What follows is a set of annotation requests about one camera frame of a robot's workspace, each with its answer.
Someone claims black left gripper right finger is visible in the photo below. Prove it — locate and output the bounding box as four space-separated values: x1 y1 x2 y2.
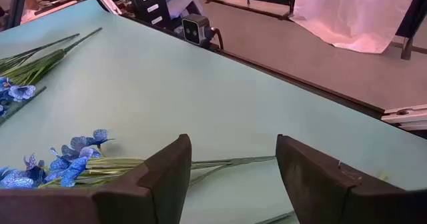
275 133 427 224

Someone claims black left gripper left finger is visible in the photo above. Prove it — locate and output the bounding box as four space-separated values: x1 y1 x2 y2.
0 133 193 224

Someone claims blue artificial flower stem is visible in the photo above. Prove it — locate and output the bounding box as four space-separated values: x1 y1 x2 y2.
0 27 103 118
0 129 277 190

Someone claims green table mat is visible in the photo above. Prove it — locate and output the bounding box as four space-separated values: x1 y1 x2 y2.
0 0 427 224

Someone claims white backdrop cloth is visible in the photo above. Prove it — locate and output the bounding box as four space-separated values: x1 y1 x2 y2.
289 0 422 55

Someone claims black labelled drawer unit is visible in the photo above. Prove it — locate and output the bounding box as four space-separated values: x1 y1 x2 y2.
131 0 173 30

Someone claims person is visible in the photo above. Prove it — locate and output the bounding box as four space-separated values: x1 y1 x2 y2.
162 0 203 20

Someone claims silver aluminium frame rail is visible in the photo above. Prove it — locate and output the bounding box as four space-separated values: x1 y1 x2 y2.
381 103 427 131

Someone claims black camera cable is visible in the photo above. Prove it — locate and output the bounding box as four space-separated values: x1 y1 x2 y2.
209 27 225 51

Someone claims grey table-level camera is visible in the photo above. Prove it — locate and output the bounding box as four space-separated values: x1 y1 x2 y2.
181 13 214 48

